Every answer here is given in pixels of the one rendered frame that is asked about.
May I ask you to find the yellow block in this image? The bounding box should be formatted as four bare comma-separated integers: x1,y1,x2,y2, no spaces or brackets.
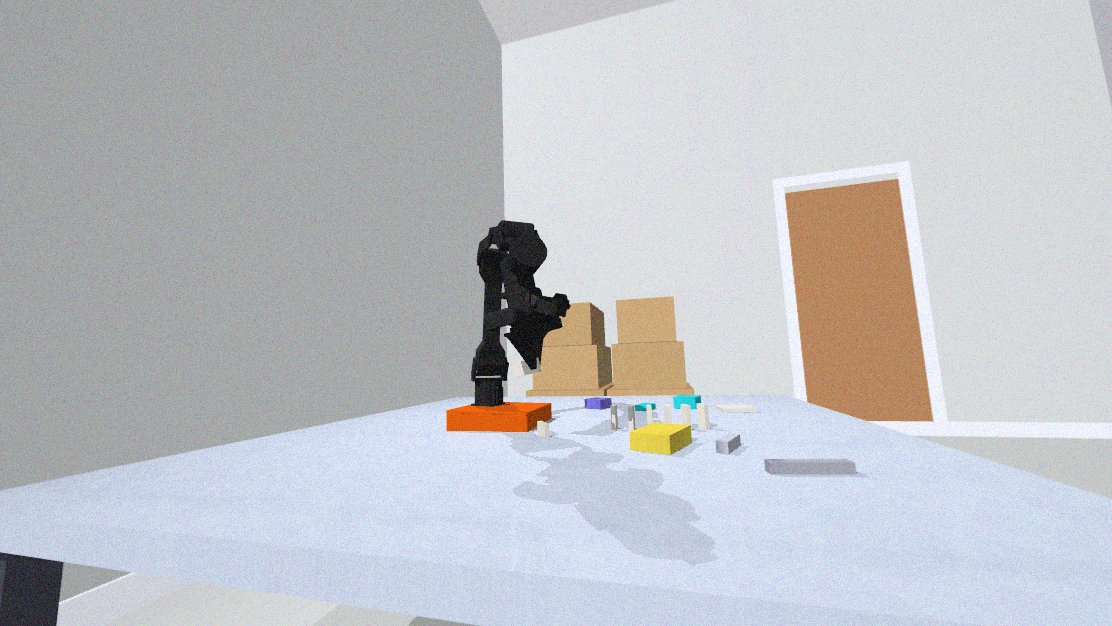
629,423,692,455

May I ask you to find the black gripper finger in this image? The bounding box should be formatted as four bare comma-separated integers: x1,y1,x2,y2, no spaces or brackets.
504,326,540,370
535,328,552,365

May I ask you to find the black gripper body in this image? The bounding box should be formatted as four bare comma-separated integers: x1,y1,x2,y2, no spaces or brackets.
484,281,562,332

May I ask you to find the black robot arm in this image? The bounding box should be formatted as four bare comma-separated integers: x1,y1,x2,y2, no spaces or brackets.
471,220,570,407

